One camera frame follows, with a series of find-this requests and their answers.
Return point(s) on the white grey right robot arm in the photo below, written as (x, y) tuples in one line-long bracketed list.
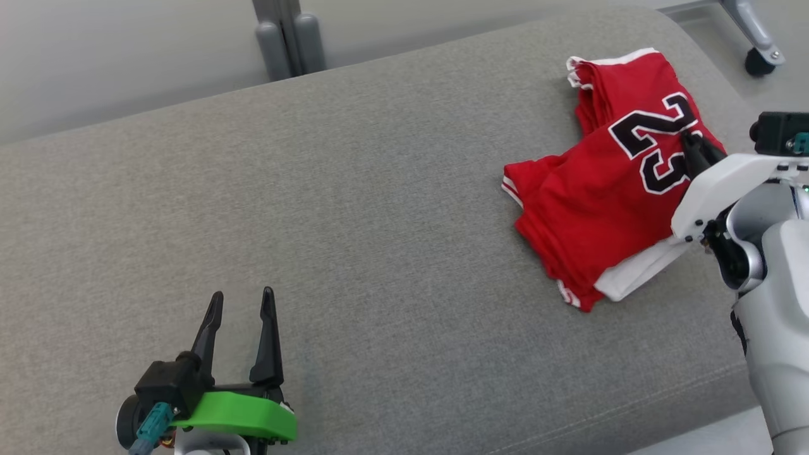
[(780, 303)]

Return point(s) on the grey fabric sofa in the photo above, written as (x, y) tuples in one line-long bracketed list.
[(354, 208)]

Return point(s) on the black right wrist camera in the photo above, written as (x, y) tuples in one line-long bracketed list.
[(774, 133)]

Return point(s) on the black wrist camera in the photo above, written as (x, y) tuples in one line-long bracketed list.
[(167, 382), (774, 133)]

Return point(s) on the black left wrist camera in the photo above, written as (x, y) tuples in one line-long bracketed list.
[(167, 382)]

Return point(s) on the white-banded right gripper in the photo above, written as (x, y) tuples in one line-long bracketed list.
[(727, 189)]

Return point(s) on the grey wheeled chair leg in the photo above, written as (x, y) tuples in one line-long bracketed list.
[(755, 28)]

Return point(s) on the grey aluminium partition rail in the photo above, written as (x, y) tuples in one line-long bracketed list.
[(287, 38)]

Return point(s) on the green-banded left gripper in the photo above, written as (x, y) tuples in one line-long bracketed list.
[(246, 414)]

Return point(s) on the red basketball jersey number 23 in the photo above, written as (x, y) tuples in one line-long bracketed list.
[(588, 202)]

